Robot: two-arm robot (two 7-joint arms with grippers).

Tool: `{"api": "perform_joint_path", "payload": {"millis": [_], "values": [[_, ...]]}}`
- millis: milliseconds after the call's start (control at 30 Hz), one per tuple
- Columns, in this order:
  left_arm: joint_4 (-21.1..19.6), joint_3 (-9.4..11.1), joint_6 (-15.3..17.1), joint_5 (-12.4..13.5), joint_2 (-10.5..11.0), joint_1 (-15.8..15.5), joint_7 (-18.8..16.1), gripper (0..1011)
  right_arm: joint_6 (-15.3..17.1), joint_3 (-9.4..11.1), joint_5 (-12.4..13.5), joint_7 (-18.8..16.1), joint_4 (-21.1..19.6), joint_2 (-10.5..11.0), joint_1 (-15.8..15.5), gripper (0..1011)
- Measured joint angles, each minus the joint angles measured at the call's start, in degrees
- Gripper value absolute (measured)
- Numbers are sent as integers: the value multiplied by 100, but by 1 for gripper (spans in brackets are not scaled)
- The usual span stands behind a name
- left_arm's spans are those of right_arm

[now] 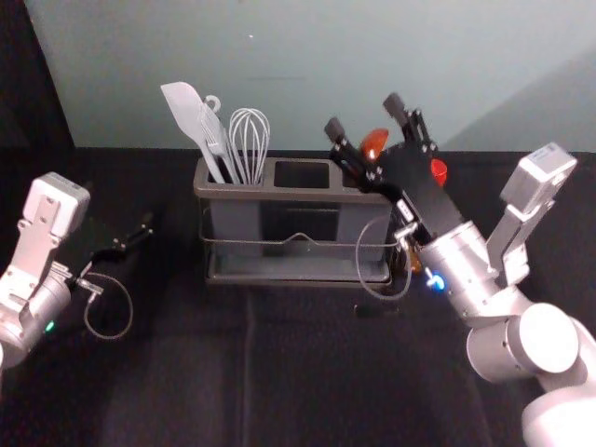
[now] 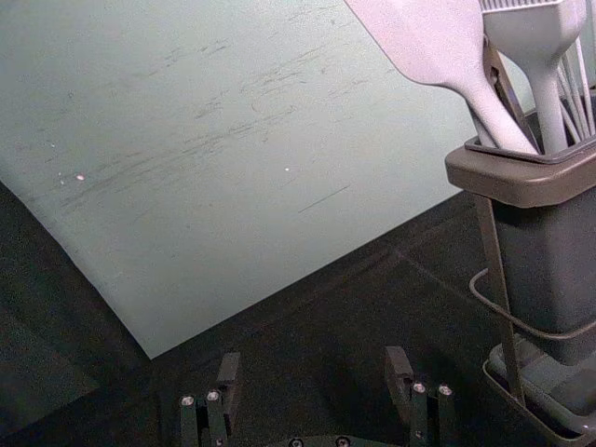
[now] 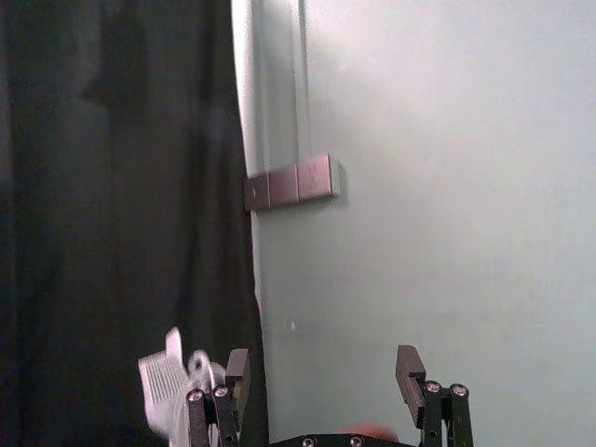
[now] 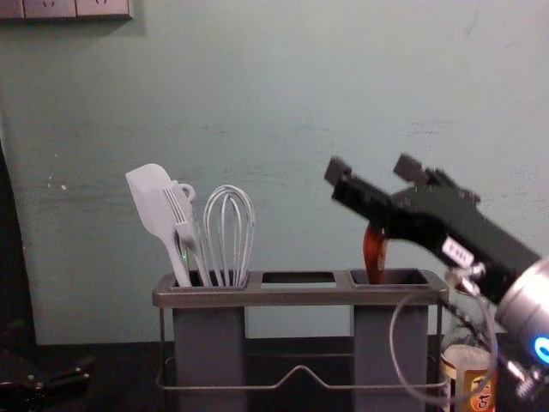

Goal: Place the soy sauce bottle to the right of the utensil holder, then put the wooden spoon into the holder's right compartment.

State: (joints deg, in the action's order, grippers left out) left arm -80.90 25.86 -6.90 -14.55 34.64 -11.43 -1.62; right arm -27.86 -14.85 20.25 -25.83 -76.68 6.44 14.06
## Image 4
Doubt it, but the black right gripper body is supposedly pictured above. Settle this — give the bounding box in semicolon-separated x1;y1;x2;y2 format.
367;187;542;305

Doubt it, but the grey wall socket plate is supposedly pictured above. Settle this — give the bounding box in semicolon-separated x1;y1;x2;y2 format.
0;0;135;22

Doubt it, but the white silicone spatula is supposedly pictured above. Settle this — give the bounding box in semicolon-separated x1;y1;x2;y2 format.
124;162;194;288

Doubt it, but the white slotted spoon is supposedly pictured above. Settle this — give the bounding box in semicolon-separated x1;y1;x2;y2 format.
162;181;214;288

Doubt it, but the black rack with steel bars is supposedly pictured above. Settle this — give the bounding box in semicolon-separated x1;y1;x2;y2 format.
151;268;449;412

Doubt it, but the grey plastic rack cup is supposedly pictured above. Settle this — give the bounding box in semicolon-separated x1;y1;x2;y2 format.
171;270;250;412
348;268;430;412

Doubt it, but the black upright panel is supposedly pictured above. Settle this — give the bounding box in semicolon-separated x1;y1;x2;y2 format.
0;141;39;349

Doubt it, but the clear jar with orange label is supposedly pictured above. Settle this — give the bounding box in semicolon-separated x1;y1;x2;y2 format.
438;295;508;412

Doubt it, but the white wire whisk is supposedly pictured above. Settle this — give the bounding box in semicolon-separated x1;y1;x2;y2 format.
202;184;257;288

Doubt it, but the black table cloth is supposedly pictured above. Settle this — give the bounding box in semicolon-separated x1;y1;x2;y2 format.
0;338;549;412

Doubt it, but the thin grey gripper cable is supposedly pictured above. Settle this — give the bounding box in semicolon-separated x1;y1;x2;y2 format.
388;262;501;405

